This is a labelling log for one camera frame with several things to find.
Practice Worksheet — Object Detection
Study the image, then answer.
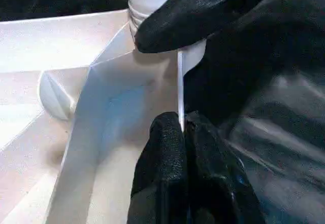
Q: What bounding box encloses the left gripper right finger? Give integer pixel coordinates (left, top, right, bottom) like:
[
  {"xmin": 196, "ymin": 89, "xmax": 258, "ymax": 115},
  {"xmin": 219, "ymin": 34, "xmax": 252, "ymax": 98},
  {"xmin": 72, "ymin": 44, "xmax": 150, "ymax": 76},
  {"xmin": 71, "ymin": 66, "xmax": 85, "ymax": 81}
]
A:
[{"xmin": 184, "ymin": 111, "xmax": 261, "ymax": 224}]

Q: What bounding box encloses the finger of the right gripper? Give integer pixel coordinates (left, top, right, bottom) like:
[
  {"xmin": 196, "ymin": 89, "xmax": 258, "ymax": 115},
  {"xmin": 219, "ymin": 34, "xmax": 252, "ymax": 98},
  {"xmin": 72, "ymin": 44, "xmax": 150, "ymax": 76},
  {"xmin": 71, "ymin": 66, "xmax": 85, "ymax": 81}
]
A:
[{"xmin": 134, "ymin": 0, "xmax": 278, "ymax": 54}]

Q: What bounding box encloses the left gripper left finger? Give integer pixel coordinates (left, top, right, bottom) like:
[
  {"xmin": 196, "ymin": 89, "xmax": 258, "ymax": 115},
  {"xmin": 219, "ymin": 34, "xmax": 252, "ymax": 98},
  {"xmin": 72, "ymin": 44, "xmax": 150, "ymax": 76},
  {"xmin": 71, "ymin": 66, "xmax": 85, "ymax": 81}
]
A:
[{"xmin": 126, "ymin": 111, "xmax": 188, "ymax": 224}]

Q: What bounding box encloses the white plastic table top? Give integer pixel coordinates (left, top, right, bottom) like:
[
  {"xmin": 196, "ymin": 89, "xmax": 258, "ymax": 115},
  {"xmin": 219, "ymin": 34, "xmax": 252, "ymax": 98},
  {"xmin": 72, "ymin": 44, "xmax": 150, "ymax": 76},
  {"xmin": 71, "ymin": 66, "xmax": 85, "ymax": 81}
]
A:
[{"xmin": 0, "ymin": 8, "xmax": 207, "ymax": 224}]

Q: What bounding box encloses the black work mat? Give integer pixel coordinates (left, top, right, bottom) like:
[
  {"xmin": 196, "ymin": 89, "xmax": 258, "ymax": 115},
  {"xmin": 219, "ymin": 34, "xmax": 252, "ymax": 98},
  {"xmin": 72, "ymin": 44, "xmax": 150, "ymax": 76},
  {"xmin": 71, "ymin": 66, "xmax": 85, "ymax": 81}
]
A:
[{"xmin": 0, "ymin": 0, "xmax": 325, "ymax": 224}]

